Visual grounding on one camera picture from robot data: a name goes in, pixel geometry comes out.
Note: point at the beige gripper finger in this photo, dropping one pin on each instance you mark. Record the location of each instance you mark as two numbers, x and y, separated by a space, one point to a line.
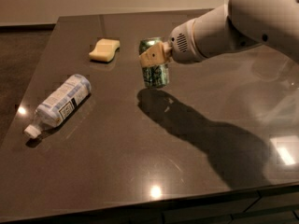
157 54

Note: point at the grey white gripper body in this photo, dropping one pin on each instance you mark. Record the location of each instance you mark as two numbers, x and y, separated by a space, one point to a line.
181 45

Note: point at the clear plastic water bottle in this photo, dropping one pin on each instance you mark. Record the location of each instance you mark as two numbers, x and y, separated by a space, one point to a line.
59 105

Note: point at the green soda can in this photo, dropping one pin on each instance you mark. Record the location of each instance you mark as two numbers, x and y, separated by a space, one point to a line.
156 76

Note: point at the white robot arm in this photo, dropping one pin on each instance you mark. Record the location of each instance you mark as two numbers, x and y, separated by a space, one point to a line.
235 26

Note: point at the yellow sponge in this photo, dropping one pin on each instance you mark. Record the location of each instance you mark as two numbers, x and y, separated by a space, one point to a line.
104 50

